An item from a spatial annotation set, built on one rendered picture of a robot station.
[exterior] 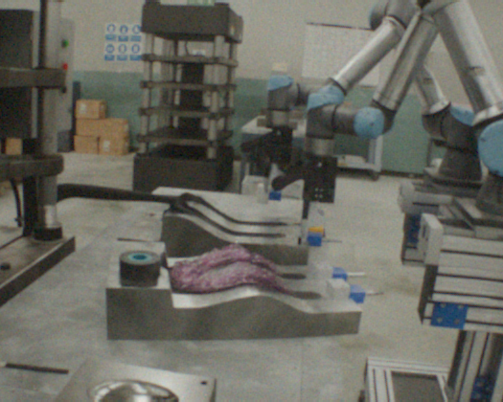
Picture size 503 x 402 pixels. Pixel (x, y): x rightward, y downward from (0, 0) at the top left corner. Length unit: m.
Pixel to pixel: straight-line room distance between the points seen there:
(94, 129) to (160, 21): 3.14
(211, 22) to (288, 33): 2.74
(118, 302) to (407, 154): 7.29
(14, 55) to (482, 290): 1.47
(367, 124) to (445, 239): 0.32
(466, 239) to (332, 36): 6.76
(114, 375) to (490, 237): 0.88
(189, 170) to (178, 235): 4.06
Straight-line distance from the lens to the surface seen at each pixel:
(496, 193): 1.26
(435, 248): 1.23
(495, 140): 1.09
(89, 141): 8.15
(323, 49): 7.82
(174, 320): 0.97
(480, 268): 1.27
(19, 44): 1.67
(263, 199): 1.61
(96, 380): 0.75
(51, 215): 1.56
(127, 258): 0.98
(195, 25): 5.31
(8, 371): 0.92
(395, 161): 8.02
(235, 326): 0.99
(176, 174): 5.41
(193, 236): 1.31
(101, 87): 8.46
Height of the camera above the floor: 1.29
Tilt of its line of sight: 13 degrees down
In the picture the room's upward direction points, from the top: 4 degrees clockwise
